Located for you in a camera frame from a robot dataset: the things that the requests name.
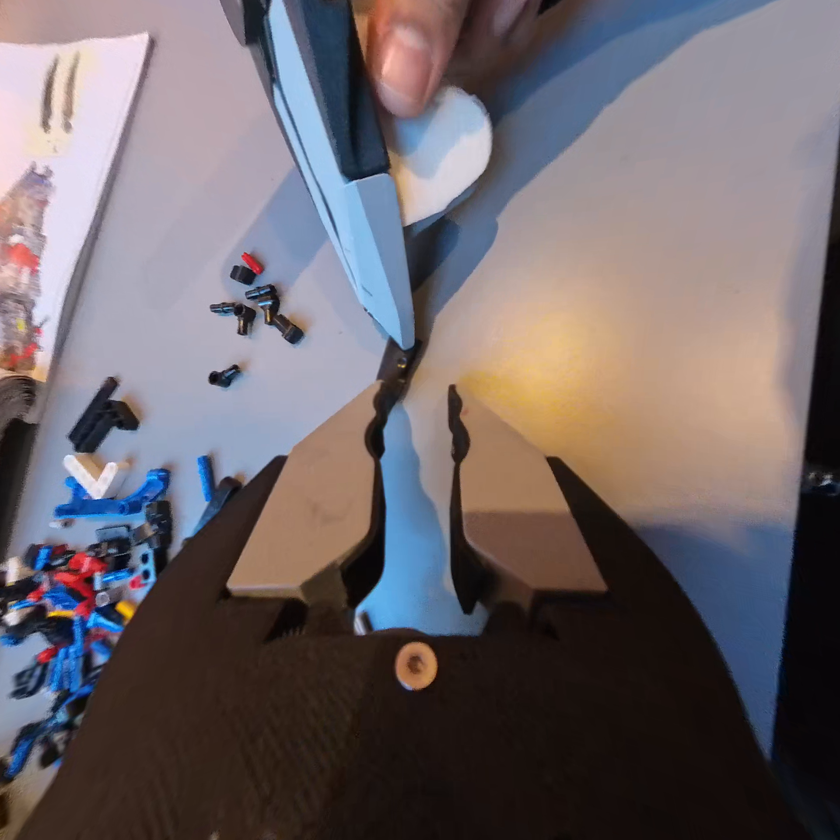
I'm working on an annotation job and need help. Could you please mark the open instruction booklet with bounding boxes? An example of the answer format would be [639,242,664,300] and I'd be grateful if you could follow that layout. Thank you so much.
[0,33,156,383]

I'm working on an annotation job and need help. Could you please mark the person's right hand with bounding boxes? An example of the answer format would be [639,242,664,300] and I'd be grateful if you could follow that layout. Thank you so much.
[364,0,546,119]

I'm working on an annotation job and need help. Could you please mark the person's dark trousers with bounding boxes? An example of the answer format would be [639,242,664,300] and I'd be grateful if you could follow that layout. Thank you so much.
[771,217,840,840]

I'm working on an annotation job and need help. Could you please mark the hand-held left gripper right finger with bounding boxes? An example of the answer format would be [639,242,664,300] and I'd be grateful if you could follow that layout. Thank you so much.
[448,384,610,614]

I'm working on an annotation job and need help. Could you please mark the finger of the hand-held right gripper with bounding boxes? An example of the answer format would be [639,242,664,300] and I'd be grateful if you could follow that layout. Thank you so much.
[341,174,417,349]
[266,0,368,309]

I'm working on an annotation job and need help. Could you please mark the pile of toy bricks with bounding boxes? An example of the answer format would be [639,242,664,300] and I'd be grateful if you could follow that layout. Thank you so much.
[0,375,245,785]

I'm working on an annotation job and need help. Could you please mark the grey desk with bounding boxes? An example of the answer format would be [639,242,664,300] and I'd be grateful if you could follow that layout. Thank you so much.
[0,0,840,762]

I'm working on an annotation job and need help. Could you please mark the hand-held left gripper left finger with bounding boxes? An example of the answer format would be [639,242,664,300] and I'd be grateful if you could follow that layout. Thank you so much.
[226,381,387,611]

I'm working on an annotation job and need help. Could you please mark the black connector brick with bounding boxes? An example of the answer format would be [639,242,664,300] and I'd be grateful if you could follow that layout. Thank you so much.
[377,338,421,403]

